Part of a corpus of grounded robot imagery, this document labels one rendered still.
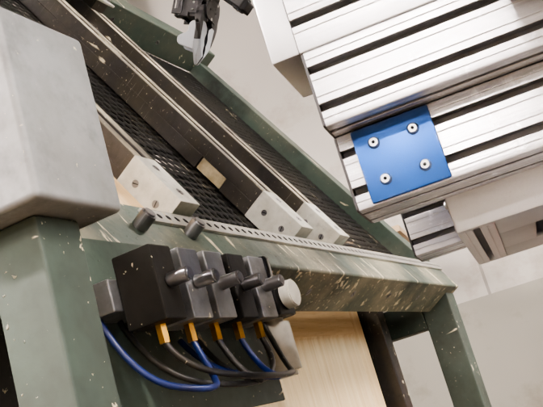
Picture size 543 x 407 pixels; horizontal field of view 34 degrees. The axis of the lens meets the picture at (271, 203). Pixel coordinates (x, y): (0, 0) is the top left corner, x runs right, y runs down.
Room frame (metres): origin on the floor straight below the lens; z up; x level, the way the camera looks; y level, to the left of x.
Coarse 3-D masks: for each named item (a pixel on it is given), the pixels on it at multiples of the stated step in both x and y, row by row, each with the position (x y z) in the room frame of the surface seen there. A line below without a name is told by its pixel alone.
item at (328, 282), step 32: (96, 224) 1.12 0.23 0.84; (128, 224) 1.21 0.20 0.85; (160, 224) 1.30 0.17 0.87; (256, 256) 1.52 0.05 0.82; (288, 256) 1.67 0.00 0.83; (320, 256) 1.84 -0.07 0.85; (352, 256) 2.06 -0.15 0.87; (320, 288) 1.82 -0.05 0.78; (352, 288) 1.98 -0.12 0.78; (384, 288) 2.17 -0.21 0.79; (416, 288) 2.41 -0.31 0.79; (448, 288) 2.70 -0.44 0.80
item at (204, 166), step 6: (204, 162) 1.91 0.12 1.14; (198, 168) 1.92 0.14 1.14; (204, 168) 1.92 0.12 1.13; (210, 168) 1.91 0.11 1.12; (204, 174) 1.92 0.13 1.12; (210, 174) 1.91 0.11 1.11; (216, 174) 1.91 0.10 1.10; (210, 180) 1.91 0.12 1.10; (216, 180) 1.91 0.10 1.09; (222, 180) 1.90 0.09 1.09; (216, 186) 1.91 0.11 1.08
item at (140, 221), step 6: (144, 210) 1.21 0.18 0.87; (150, 210) 1.22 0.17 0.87; (138, 216) 1.21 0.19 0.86; (144, 216) 1.21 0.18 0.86; (150, 216) 1.21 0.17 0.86; (138, 222) 1.21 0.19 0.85; (144, 222) 1.21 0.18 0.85; (150, 222) 1.21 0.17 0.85; (138, 228) 1.21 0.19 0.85; (144, 228) 1.21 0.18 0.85
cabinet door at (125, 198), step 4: (116, 180) 1.42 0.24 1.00; (116, 184) 1.41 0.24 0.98; (120, 184) 1.42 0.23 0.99; (116, 188) 1.39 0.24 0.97; (120, 188) 1.41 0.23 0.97; (124, 188) 1.42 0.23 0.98; (120, 192) 1.39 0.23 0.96; (124, 192) 1.41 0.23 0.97; (128, 192) 1.42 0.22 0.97; (120, 196) 1.38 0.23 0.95; (124, 196) 1.39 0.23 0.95; (128, 196) 1.40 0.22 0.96; (132, 196) 1.41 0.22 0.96; (120, 200) 1.36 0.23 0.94; (124, 200) 1.37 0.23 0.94; (128, 200) 1.39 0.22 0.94; (132, 200) 1.40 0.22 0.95; (136, 200) 1.41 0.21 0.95; (128, 204) 1.37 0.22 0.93; (132, 204) 1.38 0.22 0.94; (136, 204) 1.40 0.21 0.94; (140, 204) 1.41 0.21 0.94
